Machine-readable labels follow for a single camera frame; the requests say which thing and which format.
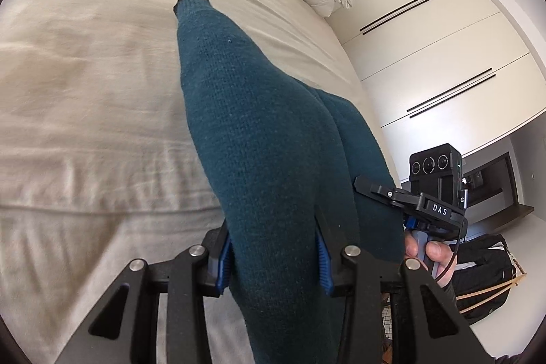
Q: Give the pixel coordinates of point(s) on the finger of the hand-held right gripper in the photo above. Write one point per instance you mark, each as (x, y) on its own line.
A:
(386, 192)

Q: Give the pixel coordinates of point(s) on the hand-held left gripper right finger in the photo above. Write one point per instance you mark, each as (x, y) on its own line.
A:
(324, 268)

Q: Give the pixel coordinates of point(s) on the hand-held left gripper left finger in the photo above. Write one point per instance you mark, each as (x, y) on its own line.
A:
(224, 266)

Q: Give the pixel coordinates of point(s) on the teal knit sweater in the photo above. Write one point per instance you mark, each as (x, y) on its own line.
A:
(264, 155)

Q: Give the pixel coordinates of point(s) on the person's right hand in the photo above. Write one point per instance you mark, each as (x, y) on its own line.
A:
(439, 252)

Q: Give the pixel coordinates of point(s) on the black backpack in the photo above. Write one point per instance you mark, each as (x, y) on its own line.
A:
(486, 261)

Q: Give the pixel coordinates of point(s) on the dark wooden desk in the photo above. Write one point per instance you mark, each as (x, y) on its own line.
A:
(507, 197)

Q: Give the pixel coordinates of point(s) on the thin wooden stick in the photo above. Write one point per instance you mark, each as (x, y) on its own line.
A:
(490, 288)
(486, 300)

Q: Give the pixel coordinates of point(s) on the white wardrobe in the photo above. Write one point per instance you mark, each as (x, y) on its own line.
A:
(426, 48)

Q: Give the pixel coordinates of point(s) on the bed with beige sheet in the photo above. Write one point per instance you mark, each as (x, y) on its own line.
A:
(85, 69)

